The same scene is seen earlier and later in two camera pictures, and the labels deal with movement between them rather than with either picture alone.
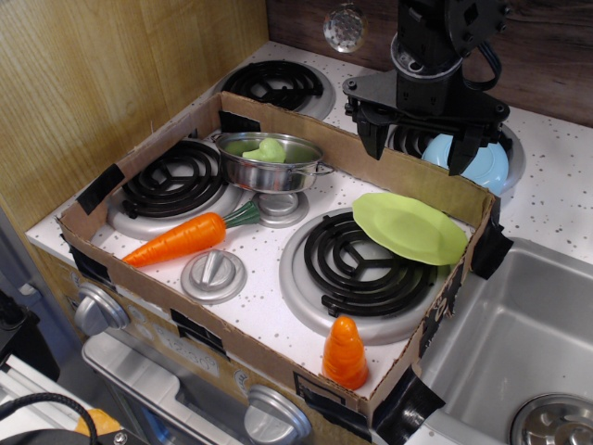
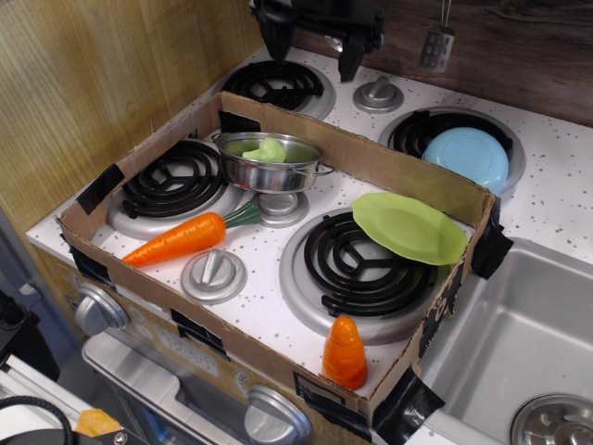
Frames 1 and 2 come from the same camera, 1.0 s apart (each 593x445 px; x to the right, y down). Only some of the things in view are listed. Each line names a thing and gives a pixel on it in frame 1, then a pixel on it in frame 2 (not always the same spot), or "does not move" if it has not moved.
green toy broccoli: x=269 y=150 does not move
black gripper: x=376 y=99 → x=361 y=19
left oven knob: x=96 y=311 does not move
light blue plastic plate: x=489 y=169 does not move
